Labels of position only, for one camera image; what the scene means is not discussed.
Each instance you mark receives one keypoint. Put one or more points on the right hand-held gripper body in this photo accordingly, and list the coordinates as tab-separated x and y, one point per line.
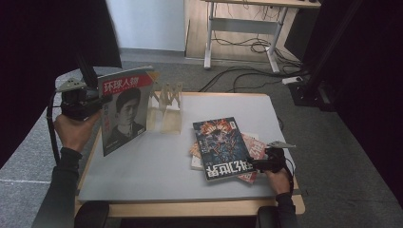
274	161

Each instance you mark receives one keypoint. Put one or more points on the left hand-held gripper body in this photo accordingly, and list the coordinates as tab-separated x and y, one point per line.
79	104

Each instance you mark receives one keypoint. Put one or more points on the red-brown illustrated magazine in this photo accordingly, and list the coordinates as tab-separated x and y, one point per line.
258	148

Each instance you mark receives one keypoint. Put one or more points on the grey magazine with red banner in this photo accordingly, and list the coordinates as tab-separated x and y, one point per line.
126	110

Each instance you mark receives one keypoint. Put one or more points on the dark blue illustrated magazine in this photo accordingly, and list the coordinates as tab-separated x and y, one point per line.
221	145

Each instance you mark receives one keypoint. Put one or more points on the wooden book rack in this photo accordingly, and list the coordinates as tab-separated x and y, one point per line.
171	122

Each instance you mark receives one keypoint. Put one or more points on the person's right hand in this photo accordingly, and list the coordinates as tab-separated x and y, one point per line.
278	183

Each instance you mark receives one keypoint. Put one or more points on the person's left hand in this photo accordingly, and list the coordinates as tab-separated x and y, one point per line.
74	133

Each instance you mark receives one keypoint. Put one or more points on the black metal stand, square base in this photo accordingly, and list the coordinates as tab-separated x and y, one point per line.
87	72

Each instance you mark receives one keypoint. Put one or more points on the grey tape strip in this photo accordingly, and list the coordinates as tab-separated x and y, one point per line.
297	192

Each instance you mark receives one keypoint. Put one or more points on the black curtain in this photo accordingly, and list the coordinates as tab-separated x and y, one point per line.
374	95
47	38

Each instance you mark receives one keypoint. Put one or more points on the light grey table sheet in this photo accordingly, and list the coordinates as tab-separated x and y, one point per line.
177	171

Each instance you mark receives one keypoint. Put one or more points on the wooden table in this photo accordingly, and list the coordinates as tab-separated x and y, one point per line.
190	209

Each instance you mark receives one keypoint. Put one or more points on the white power strip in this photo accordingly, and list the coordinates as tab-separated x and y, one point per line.
292	80

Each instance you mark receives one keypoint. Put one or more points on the white-legged desk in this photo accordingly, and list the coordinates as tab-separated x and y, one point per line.
244	26

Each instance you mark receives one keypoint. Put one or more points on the black metal stand, slanted post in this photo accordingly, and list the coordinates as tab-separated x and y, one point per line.
312	95

